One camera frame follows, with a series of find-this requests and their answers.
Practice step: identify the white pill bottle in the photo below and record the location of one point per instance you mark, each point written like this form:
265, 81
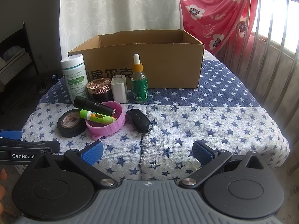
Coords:
74, 79

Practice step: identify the green dropper bottle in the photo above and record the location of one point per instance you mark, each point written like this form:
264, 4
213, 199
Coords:
139, 86

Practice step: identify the person's left hand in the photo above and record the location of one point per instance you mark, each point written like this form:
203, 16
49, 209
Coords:
2, 173

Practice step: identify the dark wooden chair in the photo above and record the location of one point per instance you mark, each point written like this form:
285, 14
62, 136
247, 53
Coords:
24, 39

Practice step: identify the black key fob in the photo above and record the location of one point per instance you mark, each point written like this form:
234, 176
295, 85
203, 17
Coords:
140, 121

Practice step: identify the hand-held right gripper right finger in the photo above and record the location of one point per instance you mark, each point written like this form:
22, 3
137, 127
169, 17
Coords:
203, 151

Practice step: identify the green lip balm stick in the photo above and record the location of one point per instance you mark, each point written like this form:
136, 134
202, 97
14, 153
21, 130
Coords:
88, 114

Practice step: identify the white charger plug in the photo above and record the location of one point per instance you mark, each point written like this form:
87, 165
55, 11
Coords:
118, 91

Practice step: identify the brown cardboard box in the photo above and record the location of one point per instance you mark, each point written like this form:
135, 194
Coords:
168, 63

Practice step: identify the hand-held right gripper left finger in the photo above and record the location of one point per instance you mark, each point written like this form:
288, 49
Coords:
93, 152

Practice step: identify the pink plastic lid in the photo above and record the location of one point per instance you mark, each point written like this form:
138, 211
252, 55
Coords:
107, 130

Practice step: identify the red floral cloth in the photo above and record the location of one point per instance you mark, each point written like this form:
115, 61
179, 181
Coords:
210, 28

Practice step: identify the dark jar rose gold lid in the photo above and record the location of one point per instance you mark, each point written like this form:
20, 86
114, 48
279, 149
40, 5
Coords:
99, 93

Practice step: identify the black tape roll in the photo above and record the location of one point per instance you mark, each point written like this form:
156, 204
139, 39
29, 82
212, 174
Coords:
63, 128

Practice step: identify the black lipstick tube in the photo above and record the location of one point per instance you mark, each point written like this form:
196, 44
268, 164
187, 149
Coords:
93, 105

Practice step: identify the white patterned curtain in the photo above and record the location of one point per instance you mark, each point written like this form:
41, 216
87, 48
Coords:
116, 7

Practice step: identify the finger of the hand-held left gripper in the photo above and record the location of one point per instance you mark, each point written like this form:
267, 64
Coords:
35, 144
10, 135

